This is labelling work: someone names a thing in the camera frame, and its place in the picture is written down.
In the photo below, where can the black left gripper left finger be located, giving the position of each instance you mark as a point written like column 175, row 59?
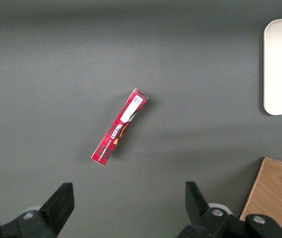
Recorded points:
column 54, row 213

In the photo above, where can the red tartan shortbread box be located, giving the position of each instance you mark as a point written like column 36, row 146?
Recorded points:
column 119, row 129

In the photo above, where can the oak wooden drawer cabinet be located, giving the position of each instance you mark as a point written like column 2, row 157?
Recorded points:
column 274, row 193

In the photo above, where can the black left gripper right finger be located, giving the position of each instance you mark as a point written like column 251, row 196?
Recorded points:
column 205, row 223

